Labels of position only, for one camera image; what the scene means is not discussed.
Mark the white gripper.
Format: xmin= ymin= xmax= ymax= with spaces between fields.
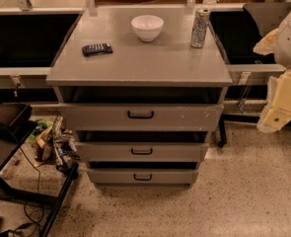
xmin=256 ymin=69 xmax=291 ymax=133

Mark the grey bottom drawer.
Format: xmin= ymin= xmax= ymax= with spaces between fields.
xmin=87 ymin=169 xmax=198 ymax=185

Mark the grey drawer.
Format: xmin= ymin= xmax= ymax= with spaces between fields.
xmin=59 ymin=104 xmax=223 ymax=131
xmin=76 ymin=142 xmax=208 ymax=162
xmin=87 ymin=169 xmax=198 ymax=185

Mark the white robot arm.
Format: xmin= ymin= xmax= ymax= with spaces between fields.
xmin=254 ymin=12 xmax=291 ymax=133

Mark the grey drawer cabinet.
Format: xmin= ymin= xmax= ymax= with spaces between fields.
xmin=47 ymin=7 xmax=232 ymax=187

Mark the grey middle drawer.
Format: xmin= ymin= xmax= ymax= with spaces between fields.
xmin=76 ymin=142 xmax=208 ymax=162

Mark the grey top drawer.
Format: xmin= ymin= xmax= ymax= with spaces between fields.
xmin=59 ymin=104 xmax=223 ymax=131

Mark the black table right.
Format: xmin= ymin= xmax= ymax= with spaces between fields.
xmin=217 ymin=1 xmax=291 ymax=148

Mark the silver drink can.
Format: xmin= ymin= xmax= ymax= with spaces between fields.
xmin=190 ymin=9 xmax=210 ymax=48

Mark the white bowl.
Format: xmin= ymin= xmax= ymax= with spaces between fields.
xmin=131 ymin=15 xmax=164 ymax=41

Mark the dark snack bar package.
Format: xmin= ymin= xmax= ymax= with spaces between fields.
xmin=82 ymin=43 xmax=112 ymax=57

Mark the black side table left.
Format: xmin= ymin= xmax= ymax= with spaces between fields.
xmin=0 ymin=103 xmax=78 ymax=237

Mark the black cable on floor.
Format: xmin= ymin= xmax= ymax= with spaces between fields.
xmin=6 ymin=141 xmax=46 ymax=237

